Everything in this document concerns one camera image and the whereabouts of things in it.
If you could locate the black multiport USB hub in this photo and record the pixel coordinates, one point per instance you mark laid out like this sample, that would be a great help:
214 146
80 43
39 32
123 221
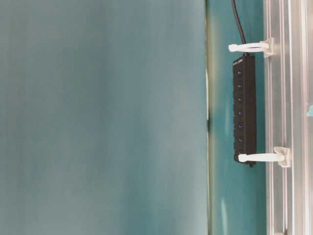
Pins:
244 106

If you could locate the aluminium extrusion rail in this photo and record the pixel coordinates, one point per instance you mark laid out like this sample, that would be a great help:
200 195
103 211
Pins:
288 24

